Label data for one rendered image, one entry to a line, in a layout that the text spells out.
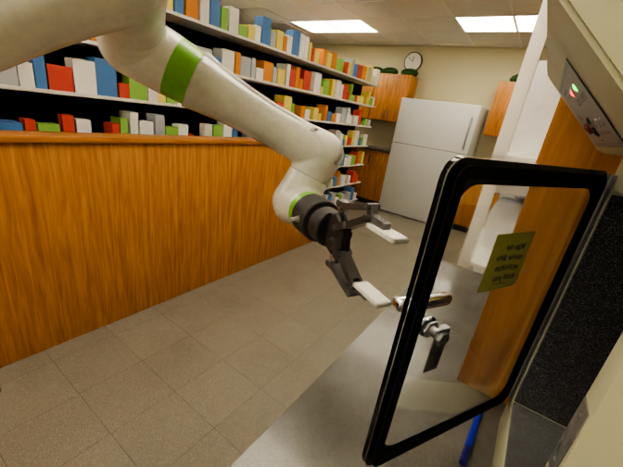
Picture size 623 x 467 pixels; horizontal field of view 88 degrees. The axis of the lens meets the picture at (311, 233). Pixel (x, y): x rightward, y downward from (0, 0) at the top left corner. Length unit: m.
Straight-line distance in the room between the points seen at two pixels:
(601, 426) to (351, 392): 0.42
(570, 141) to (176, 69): 0.67
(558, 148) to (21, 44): 0.75
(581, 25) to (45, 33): 0.56
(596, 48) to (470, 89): 5.72
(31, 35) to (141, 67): 0.20
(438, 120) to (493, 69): 1.14
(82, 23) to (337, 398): 0.69
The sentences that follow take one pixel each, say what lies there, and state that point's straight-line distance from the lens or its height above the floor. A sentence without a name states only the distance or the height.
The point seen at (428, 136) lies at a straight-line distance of 5.35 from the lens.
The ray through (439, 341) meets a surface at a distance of 0.39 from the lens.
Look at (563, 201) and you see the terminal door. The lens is 0.50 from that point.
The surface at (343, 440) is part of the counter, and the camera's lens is 0.60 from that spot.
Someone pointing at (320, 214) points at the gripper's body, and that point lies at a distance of 0.63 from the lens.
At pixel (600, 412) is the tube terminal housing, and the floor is 1.24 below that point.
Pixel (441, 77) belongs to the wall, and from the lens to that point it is 6.12.
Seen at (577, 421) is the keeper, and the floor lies 1.22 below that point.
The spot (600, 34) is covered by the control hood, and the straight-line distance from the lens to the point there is 0.27.
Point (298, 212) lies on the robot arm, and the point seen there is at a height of 1.21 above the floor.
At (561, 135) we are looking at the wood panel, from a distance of 0.63.
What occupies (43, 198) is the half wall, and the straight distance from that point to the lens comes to 2.02.
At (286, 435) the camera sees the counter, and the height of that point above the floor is 0.94.
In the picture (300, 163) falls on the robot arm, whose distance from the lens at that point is 0.75.
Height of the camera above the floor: 1.41
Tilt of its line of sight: 20 degrees down
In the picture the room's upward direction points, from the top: 8 degrees clockwise
